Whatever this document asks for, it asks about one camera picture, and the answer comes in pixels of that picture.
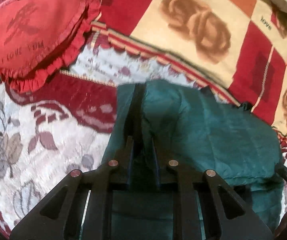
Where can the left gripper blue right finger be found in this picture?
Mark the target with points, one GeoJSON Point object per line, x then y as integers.
{"type": "Point", "coordinates": [204, 206]}

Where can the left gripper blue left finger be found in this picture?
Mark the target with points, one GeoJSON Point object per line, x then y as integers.
{"type": "Point", "coordinates": [80, 205]}

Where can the green quilted puffer jacket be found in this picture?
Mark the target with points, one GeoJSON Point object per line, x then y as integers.
{"type": "Point", "coordinates": [205, 134]}

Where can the floral white red bedspread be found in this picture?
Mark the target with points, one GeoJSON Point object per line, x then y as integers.
{"type": "Point", "coordinates": [65, 125]}

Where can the red cream rose checkered blanket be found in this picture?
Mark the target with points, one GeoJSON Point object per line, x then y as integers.
{"type": "Point", "coordinates": [237, 46]}

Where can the red heart-shaped ruffled pillow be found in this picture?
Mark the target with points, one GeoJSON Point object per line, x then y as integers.
{"type": "Point", "coordinates": [38, 37]}

